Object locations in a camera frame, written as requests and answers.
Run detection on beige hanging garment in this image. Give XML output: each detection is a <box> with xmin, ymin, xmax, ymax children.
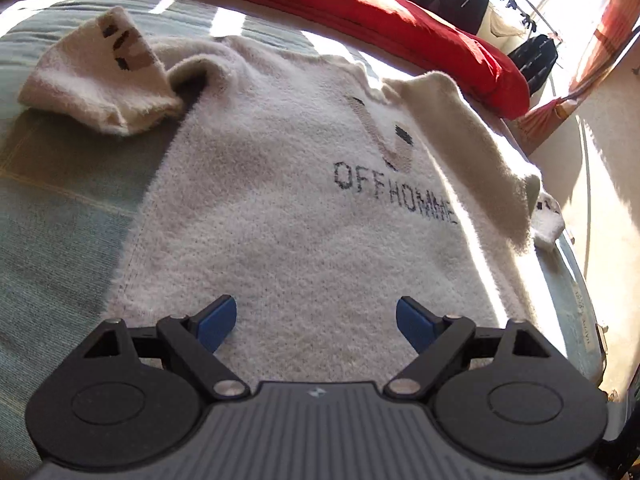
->
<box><xmin>475</xmin><ymin>2</ymin><xmax>523</xmax><ymax>52</ymax></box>

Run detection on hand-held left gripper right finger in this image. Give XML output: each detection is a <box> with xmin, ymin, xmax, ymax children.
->
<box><xmin>384</xmin><ymin>296</ymin><xmax>556</xmax><ymax>402</ymax></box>

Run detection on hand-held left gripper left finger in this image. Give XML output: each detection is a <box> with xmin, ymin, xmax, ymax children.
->
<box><xmin>82</xmin><ymin>295</ymin><xmax>252</xmax><ymax>402</ymax></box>

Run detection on orange curtain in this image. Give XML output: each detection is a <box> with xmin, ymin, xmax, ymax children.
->
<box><xmin>517</xmin><ymin>0</ymin><xmax>640</xmax><ymax>136</ymax></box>

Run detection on white fuzzy knit sweater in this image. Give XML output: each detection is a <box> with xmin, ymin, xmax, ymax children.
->
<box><xmin>17</xmin><ymin>6</ymin><xmax>566</xmax><ymax>391</ymax></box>

